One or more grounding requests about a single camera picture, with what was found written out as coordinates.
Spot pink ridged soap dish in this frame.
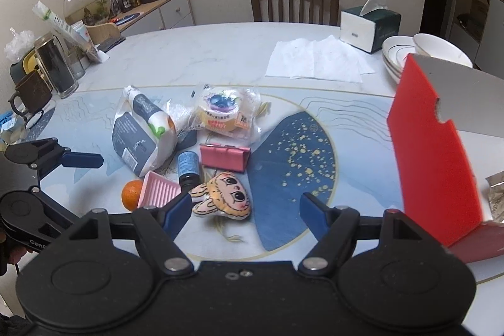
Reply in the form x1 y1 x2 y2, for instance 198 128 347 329
138 171 181 208

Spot small blue label bottle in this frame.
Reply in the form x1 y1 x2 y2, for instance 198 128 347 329
177 151 201 192

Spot cartoon face plush toy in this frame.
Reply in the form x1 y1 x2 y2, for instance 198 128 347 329
190 171 252 221

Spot stacked white plates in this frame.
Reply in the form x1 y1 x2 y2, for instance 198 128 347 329
382 36 416 83

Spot white bowl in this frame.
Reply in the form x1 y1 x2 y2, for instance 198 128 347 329
413 33 473 67

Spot green white tissue box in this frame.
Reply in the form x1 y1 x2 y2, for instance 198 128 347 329
340 0 402 54

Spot white wooden sideboard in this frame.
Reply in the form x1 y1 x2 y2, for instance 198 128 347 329
116 0 195 37

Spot orange tangerine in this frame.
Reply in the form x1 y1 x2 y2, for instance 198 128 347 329
120 180 143 212

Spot wooden dining chair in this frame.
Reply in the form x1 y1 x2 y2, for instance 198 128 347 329
250 0 340 26

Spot brown foil packet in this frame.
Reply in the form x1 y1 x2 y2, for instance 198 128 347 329
486 171 504 223

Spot bagged cartoon snack cake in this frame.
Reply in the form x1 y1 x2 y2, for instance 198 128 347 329
189 84 262 142

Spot pink binder clip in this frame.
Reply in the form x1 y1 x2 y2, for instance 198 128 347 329
200 144 251 173

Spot red cardboard box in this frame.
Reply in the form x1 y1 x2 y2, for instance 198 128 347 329
387 54 503 263

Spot glass jar dark contents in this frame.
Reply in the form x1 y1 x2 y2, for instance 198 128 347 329
34 32 78 99

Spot dark brown mug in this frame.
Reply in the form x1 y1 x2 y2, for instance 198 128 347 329
9 70 52 116

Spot white paper napkins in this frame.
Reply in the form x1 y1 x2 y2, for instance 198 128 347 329
266 35 376 83

